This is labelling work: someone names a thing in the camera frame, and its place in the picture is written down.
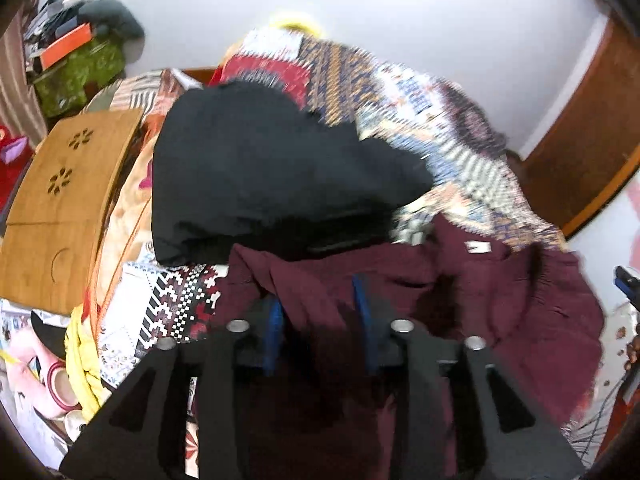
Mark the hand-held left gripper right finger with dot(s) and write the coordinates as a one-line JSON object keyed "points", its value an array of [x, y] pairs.
{"points": [[361, 310]]}

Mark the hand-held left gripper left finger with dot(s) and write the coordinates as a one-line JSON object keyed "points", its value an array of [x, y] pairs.
{"points": [[272, 332]]}

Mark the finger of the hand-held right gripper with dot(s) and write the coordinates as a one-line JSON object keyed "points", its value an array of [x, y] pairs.
{"points": [[627, 282]]}

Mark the maroon button shirt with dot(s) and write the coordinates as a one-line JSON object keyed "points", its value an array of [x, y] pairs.
{"points": [[475, 300]]}

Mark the pile of folded clothes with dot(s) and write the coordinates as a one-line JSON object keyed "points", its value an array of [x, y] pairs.
{"points": [[55, 10]]}

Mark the person's right hand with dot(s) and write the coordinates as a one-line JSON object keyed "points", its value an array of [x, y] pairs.
{"points": [[633, 354]]}

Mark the brown wooden door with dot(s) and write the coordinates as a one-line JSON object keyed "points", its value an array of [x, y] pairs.
{"points": [[590, 135]]}

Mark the black cloth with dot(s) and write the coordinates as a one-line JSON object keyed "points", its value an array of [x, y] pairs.
{"points": [[270, 175]]}

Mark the yellow cloth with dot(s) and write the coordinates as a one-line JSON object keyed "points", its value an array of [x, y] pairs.
{"points": [[85, 360]]}

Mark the orange patterned quilt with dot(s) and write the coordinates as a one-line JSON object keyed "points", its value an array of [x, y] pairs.
{"points": [[135, 175]]}

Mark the patchwork patterned blanket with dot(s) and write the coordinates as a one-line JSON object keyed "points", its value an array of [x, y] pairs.
{"points": [[400, 95]]}

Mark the pink plush item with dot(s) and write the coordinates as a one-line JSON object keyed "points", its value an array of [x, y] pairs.
{"points": [[40, 375]]}

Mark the wooden lap desk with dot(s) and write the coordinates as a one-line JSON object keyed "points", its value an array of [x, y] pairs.
{"points": [[60, 210]]}

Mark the pile of papers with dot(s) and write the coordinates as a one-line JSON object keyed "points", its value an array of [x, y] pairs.
{"points": [[20, 425]]}

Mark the yellow plastic object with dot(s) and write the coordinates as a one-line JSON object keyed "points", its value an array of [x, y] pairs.
{"points": [[295, 20]]}

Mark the red plush toy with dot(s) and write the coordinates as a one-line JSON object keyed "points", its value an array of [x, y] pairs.
{"points": [[12, 160]]}

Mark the orange box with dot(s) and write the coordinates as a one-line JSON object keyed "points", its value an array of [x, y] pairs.
{"points": [[67, 45]]}

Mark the dark grey pillow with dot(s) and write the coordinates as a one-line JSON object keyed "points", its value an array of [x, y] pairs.
{"points": [[112, 17]]}

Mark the striped brown curtain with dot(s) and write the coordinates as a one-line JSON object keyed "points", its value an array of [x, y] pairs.
{"points": [[15, 80]]}

